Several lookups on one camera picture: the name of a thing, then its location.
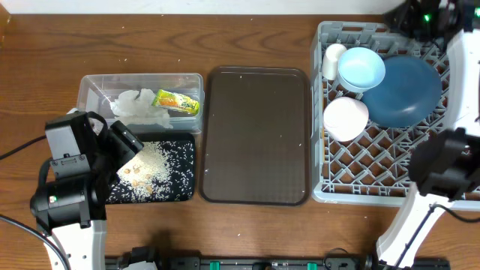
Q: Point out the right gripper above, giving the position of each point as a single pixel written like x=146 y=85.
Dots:
x=404 y=10

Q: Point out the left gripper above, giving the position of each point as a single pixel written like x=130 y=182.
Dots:
x=125 y=142

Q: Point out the white napkin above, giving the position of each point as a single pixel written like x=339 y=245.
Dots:
x=134 y=107

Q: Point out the rice food waste pile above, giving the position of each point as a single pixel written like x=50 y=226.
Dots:
x=150 y=172

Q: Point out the dark blue plate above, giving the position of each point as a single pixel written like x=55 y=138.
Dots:
x=409 y=92

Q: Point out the green orange snack wrapper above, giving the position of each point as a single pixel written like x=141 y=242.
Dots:
x=175 y=101

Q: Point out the light blue bowl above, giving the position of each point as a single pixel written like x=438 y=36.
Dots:
x=360 y=69

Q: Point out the cream cup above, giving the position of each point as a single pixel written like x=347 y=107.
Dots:
x=330 y=60

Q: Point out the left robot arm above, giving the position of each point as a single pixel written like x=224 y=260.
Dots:
x=69 y=204

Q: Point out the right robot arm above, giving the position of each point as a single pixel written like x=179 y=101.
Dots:
x=445 y=167

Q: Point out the grey dishwasher rack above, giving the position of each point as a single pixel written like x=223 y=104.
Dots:
x=372 y=168

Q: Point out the black rectangular bin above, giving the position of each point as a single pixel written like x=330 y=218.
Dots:
x=176 y=187

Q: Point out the clear plastic bin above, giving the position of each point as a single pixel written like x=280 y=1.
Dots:
x=96 y=92

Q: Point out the brown plastic tray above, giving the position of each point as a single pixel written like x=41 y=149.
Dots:
x=256 y=137

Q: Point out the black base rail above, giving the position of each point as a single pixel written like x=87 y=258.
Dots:
x=150 y=258

